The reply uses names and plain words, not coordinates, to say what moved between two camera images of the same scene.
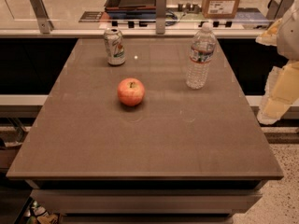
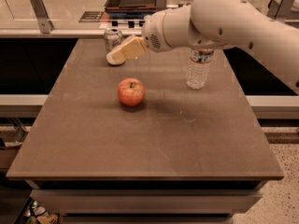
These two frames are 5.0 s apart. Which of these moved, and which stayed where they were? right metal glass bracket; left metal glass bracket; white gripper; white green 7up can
Moved: white gripper
Stayed: white green 7up can; left metal glass bracket; right metal glass bracket
